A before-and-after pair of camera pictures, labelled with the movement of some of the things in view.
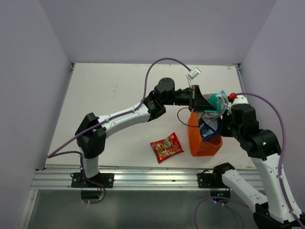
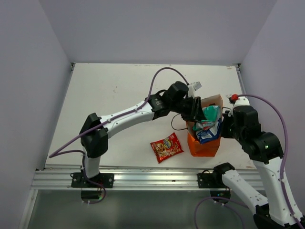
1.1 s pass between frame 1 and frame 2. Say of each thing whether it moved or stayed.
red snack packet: stayed
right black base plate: stayed
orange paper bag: moved
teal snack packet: moved
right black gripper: stayed
